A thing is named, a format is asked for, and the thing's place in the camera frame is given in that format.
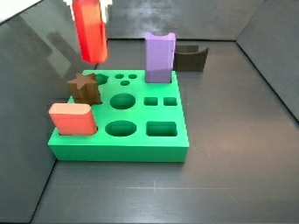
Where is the brown star peg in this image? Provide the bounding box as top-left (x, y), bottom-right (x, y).
top-left (67, 73), bottom-right (102, 105)

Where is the salmon rounded peg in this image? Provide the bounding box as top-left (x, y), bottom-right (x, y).
top-left (49, 103), bottom-right (98, 136)

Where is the black curved bracket holder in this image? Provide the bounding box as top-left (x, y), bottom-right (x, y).
top-left (172, 45), bottom-right (210, 72)

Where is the purple tall peg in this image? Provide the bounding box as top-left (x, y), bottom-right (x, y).
top-left (144, 32), bottom-right (176, 83)

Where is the red hexagon peg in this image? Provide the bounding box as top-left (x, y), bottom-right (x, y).
top-left (72, 0), bottom-right (108, 64)

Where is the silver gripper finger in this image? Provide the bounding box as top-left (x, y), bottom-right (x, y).
top-left (99, 0), bottom-right (114, 23)

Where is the green shape board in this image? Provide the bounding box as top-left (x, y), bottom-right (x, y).
top-left (48, 70), bottom-right (190, 162)

